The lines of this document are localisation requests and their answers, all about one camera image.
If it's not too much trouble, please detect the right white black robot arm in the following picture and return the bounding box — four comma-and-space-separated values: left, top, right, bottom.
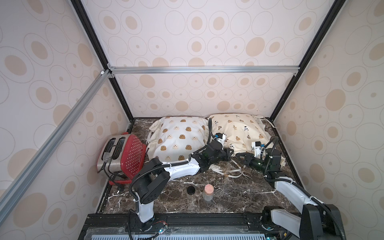
236, 142, 347, 240

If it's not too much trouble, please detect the diagonal silver aluminium bar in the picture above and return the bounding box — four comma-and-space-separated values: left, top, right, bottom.
1, 69, 112, 224

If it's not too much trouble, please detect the pink lid glass jar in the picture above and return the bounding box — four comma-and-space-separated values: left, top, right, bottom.
203, 184, 214, 202

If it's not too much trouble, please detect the black lid glass jar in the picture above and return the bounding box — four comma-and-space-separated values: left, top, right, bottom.
186, 186, 196, 202

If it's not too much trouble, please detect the black frame post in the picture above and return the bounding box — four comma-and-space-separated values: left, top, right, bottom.
70, 0, 135, 122
269, 0, 347, 123

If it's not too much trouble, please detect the cream pillow bear panda print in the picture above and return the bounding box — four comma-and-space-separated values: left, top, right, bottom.
210, 114, 271, 155

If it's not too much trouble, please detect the right black frame post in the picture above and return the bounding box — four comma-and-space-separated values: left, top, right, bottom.
269, 0, 347, 123

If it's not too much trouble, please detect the black toaster power cord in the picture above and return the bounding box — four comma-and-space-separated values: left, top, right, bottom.
97, 157, 126, 194

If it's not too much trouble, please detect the red silver toaster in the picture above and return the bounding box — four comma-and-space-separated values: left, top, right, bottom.
97, 132, 147, 185

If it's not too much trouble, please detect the left black frame post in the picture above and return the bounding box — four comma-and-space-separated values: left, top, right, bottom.
70, 0, 135, 122

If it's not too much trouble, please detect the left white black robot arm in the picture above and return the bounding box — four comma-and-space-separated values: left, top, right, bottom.
129, 134, 234, 224

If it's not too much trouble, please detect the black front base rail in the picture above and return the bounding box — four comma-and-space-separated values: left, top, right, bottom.
78, 213, 288, 240

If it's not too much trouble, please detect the horizontal silver aluminium bar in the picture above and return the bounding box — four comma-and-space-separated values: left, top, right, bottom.
111, 66, 300, 75

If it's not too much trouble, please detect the white pillow brown bear print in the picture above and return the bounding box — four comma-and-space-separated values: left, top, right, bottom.
147, 117, 209, 162

